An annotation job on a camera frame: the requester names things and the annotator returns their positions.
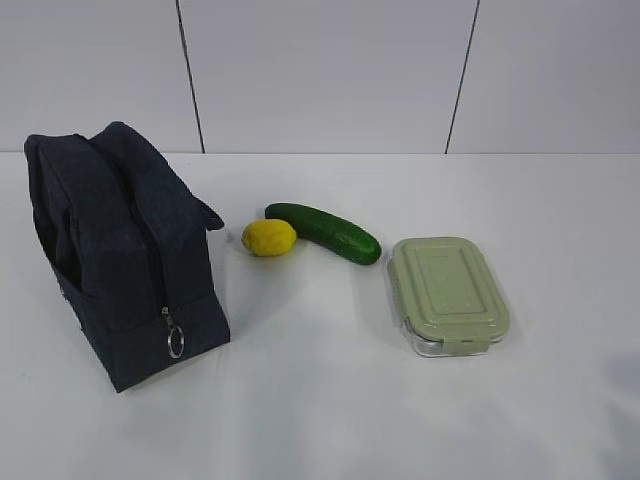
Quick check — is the green cucumber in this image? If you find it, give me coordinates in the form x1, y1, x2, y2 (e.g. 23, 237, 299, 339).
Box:
264, 202, 382, 265

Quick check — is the yellow lemon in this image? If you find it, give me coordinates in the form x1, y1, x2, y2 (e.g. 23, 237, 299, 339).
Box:
242, 219, 297, 257

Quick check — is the dark navy fabric bag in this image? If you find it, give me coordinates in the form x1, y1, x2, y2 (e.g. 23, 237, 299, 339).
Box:
24, 121, 230, 392

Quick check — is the glass container green lid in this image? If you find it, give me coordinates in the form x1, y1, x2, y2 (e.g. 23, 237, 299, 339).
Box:
388, 237, 511, 358

